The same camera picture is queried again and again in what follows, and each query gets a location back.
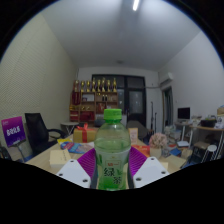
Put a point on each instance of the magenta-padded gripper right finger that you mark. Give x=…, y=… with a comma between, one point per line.
x=151, y=171

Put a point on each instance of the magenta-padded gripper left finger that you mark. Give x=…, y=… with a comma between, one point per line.
x=71, y=171

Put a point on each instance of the green tea plastic bottle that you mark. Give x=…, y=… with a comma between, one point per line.
x=112, y=150

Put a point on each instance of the beige flat book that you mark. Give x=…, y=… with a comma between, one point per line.
x=60, y=158

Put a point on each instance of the orange flat book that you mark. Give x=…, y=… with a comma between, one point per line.
x=144, y=150

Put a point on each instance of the blue printed book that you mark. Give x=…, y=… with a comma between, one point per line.
x=80, y=147

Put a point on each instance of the pink flowers in white pot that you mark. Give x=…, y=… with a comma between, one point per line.
x=157, y=141

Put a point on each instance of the yellow gift box red ribbon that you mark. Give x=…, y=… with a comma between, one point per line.
x=83, y=135

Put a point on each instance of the orange standing card box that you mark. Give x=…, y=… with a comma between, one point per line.
x=133, y=136

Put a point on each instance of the small round white table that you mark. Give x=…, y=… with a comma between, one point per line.
x=69, y=124

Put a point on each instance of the black office chair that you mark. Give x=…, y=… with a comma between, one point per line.
x=36, y=130

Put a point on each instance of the black tripod stand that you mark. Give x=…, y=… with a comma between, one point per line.
x=152, y=116

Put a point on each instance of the white round stool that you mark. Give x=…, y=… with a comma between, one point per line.
x=210, y=148

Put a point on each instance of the computer monitor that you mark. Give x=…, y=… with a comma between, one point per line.
x=184, y=113

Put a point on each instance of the cluttered wooden desk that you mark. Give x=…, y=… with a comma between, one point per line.
x=206, y=128

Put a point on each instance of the purple sign board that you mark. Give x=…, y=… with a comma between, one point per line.
x=13, y=130

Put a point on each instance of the wooden shelf unit with trophies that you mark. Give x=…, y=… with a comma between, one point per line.
x=91, y=100

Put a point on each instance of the ceiling tube light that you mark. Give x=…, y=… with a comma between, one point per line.
x=136, y=5

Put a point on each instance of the white wall air conditioner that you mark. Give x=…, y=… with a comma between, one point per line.
x=166, y=79

